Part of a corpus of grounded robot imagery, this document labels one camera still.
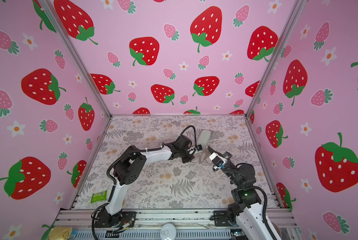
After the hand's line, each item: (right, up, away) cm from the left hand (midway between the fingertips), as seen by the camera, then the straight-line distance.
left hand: (194, 154), depth 97 cm
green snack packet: (-53, -21, -16) cm, 59 cm away
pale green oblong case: (+7, +10, +7) cm, 14 cm away
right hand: (+6, +9, -29) cm, 31 cm away
